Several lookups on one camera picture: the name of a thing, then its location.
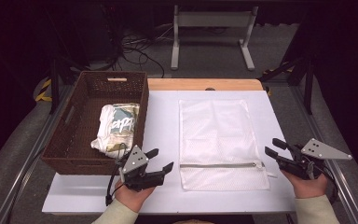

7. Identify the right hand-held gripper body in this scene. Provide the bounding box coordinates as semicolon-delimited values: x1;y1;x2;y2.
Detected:
276;138;353;181

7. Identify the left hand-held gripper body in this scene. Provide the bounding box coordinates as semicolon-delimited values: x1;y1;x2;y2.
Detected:
117;145;166;192

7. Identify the white printed garment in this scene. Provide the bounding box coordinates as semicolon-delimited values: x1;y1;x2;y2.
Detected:
90;103;141;160

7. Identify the white mesh laundry bag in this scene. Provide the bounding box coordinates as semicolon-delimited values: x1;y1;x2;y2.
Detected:
178;98;278;191

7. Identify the brown wicker basket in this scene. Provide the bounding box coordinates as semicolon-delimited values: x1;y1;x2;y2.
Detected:
40;70;150;176

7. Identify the person's left hand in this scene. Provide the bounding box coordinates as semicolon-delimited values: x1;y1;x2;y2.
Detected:
114;182;157;214

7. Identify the person's right hand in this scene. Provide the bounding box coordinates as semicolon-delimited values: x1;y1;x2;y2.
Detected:
281;169;329;200

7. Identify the white table board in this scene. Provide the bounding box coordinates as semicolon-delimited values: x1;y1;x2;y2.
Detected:
41;90;296;216

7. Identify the black stand leg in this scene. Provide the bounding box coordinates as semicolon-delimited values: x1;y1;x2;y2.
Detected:
257;55;315;115
48;59;91;115

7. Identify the yellow black striped tape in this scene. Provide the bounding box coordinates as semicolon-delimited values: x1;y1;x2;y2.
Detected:
35;78;53;103

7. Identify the aluminium floor rail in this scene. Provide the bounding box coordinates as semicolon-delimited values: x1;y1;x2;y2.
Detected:
0;85;76;224
292;83;358;224

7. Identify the bundle of black floor cables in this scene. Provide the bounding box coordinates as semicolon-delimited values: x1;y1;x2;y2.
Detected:
105;24;175;78

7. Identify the white metal stand frame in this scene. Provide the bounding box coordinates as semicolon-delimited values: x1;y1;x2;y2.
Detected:
170;4;259;72

